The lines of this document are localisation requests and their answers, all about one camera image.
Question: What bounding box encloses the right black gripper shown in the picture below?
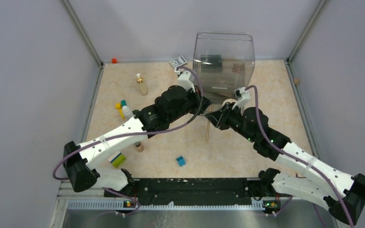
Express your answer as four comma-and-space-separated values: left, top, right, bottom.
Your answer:
205, 101, 257, 143

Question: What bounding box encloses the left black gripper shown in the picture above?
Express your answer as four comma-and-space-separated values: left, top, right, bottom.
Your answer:
169, 85, 212, 123

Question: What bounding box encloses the thin wooden makeup brush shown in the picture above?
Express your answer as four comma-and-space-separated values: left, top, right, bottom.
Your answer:
205, 105, 212, 143

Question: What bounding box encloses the clear pump bottle gold collar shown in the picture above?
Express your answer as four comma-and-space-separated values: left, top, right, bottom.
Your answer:
136, 73, 148, 96

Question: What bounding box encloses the clear acrylic makeup organizer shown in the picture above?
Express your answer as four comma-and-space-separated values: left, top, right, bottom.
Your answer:
192, 31, 255, 105

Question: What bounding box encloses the blue toy brick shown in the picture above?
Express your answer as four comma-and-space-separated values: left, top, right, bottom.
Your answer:
176, 156, 186, 167

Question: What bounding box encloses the foundation bottle black cap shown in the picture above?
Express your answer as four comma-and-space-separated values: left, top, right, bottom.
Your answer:
134, 142, 144, 152

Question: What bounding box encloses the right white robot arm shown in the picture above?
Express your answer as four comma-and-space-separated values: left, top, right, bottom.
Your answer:
205, 104, 365, 225

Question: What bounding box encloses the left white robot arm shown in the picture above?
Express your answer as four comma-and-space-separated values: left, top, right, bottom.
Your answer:
63, 85, 211, 196

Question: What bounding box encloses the playing card box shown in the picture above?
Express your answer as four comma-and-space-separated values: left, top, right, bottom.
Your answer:
169, 56, 187, 68

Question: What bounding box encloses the white squeeze bottle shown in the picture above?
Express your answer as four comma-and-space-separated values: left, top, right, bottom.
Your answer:
121, 105, 134, 120

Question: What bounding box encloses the yellow block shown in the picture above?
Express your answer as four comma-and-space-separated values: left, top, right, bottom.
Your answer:
115, 103, 125, 119

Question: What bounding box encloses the green white toy brick stack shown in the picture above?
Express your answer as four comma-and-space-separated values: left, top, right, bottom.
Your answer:
108, 152, 126, 168

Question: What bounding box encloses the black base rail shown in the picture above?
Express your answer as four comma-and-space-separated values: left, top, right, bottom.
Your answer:
129, 178, 265, 207

